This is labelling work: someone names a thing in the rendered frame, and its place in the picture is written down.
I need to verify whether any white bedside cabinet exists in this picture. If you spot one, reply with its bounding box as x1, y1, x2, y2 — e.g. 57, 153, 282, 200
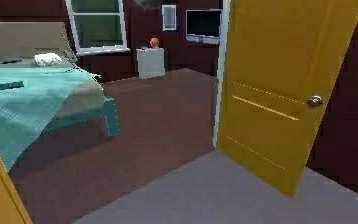
135, 47, 166, 80

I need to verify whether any black television set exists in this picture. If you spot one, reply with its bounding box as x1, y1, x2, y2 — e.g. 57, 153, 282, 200
185, 9, 222, 46

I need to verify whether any yellow room door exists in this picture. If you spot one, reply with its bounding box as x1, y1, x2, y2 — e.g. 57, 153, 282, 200
216, 0, 358, 200

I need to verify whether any white framed window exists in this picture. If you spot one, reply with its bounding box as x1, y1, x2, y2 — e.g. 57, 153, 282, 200
65, 0, 131, 56

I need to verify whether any silver round door knob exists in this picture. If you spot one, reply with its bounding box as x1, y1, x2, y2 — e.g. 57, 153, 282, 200
306, 95, 324, 109

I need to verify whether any white pillow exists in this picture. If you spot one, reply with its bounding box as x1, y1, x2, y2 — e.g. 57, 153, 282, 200
33, 52, 64, 67

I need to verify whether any teal bed with tan headboard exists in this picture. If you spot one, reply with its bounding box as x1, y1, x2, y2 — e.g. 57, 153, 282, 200
0, 21, 120, 173

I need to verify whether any dark slim object on bed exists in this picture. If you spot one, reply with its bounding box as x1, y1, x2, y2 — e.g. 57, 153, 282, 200
0, 57, 23, 65

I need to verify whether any yellow door panel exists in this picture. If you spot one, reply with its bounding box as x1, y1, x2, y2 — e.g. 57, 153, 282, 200
0, 132, 34, 224

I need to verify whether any white framed wall picture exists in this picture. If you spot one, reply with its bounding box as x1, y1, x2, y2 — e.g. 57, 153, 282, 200
161, 4, 178, 32

